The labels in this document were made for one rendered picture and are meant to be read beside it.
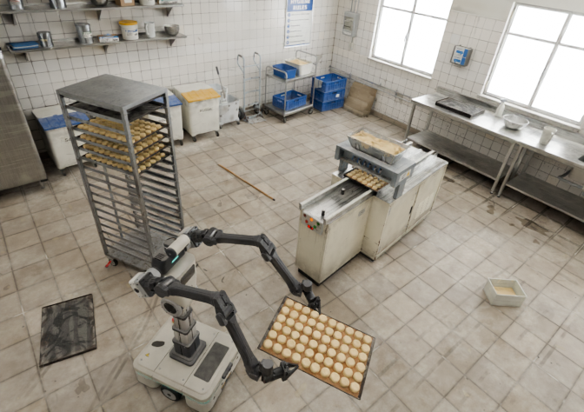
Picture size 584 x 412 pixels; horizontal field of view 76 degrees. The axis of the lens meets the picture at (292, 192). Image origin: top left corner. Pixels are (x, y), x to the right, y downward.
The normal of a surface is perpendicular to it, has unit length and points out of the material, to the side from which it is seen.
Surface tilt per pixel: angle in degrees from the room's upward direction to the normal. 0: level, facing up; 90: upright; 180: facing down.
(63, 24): 90
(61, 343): 0
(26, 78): 90
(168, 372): 0
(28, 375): 0
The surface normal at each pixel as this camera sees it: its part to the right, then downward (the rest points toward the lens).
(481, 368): 0.07, -0.82
